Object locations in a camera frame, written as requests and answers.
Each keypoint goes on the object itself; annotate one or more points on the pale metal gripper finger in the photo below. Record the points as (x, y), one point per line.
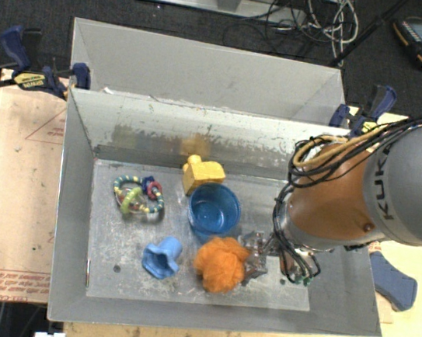
(253, 241)
(255, 269)

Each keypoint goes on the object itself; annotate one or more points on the orange fluffy cloth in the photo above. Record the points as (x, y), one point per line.
(220, 265)

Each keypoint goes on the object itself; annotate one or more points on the blue plastic bowl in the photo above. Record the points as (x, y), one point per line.
(213, 213)

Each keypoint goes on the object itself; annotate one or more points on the yellow toy block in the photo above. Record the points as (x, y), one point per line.
(203, 172)

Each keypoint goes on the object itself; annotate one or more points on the light blue toy cup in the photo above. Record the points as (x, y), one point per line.
(161, 259)

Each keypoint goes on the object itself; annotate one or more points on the grey metal bin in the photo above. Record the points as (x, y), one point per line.
(208, 85)

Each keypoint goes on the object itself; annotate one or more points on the brown cardboard board, red print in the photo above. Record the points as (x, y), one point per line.
(19, 190)

